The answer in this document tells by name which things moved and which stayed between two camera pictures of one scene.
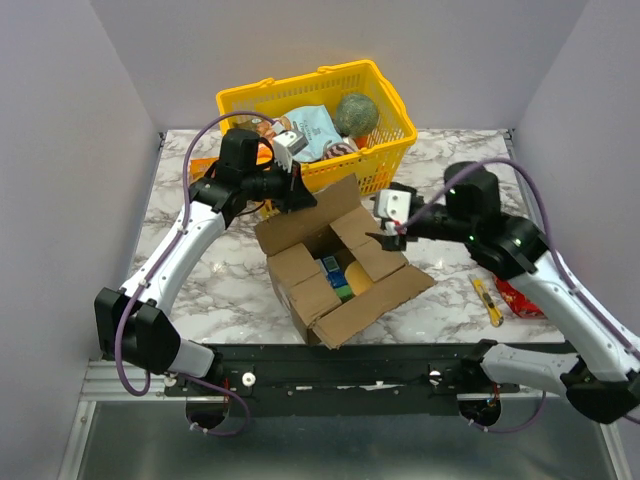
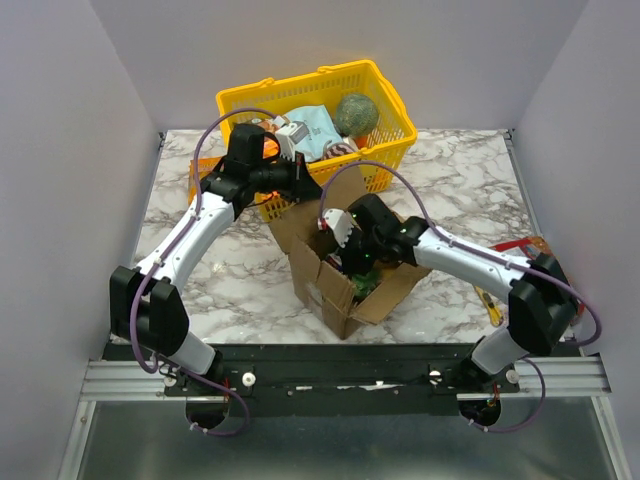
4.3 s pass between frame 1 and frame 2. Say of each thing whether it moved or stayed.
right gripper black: moved
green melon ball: stayed
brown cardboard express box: moved
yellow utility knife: stayed
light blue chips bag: stayed
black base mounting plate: stayed
